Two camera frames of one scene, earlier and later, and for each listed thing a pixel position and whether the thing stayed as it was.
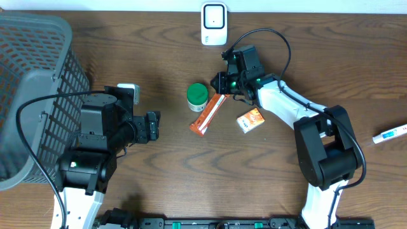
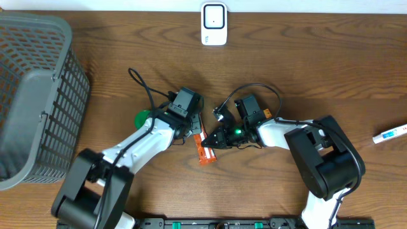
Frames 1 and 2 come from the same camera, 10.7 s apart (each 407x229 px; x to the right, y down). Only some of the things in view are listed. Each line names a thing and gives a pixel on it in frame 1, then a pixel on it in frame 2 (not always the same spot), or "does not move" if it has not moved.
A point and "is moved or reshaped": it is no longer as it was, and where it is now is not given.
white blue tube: (390, 133) does not move
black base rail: (252, 222) does not move
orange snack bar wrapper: (207, 116) to (206, 154)
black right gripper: (220, 83) to (220, 132)
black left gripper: (150, 125) to (196, 122)
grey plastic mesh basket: (37, 58) does not move
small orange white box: (250, 119) is moved or reshaped
